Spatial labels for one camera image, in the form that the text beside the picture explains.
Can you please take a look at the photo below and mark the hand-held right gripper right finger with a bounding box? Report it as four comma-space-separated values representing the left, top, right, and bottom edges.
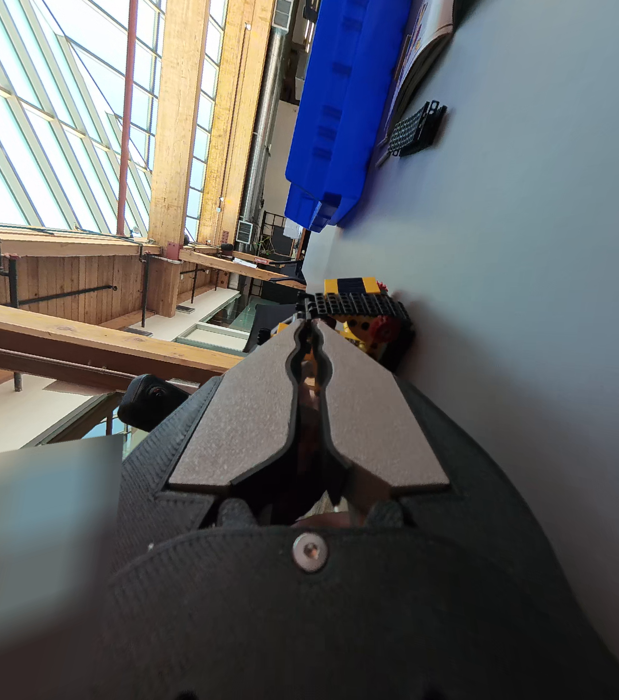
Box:
311, 320, 451, 491

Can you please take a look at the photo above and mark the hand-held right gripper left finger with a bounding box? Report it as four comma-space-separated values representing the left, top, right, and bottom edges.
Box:
167, 320, 306, 491

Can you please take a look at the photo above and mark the yellow black lego bulldozer model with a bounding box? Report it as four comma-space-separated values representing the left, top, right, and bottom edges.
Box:
270, 276, 415, 368

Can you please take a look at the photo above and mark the black lego track piece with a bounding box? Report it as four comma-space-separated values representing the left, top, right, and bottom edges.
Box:
385, 100, 448, 158

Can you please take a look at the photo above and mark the lego instruction booklet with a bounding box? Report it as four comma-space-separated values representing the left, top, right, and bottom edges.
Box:
383, 0, 457, 140

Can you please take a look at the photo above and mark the long wooden beam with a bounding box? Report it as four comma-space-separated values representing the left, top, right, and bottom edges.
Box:
0, 295, 244, 385

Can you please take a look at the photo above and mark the wide wooden column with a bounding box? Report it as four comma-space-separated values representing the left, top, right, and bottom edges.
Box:
147, 0, 229, 248

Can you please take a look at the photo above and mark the red vertical pipe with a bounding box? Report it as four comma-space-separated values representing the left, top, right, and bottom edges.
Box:
116, 0, 139, 237

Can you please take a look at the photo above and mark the narrow wooden column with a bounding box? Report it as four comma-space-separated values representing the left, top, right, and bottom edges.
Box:
196, 0, 276, 248

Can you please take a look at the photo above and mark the blue plastic bin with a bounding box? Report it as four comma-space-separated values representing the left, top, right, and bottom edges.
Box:
284, 0, 415, 234

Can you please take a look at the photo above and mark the grey metal duct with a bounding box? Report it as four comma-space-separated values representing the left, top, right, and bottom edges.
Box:
237, 27, 295, 296

